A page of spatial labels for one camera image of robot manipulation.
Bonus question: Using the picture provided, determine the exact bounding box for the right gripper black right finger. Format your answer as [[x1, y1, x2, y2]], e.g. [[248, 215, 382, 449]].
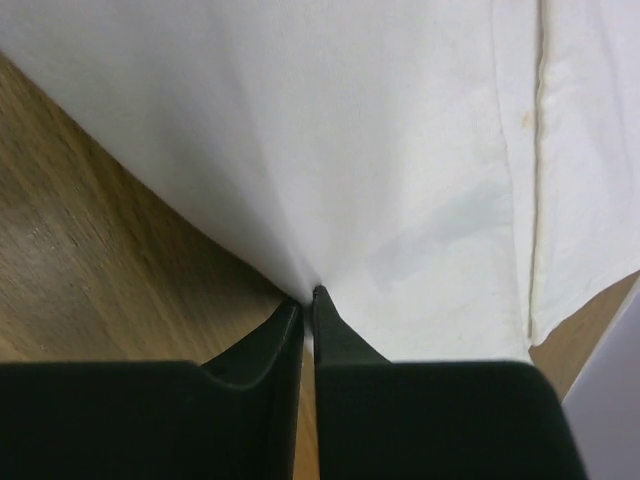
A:
[[311, 286, 586, 479]]

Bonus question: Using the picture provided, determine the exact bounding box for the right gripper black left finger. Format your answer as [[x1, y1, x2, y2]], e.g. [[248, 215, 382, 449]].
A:
[[1, 300, 303, 479]]

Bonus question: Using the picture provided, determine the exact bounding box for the white t shirt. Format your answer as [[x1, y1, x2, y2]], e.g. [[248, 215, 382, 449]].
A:
[[1, 1, 639, 361]]

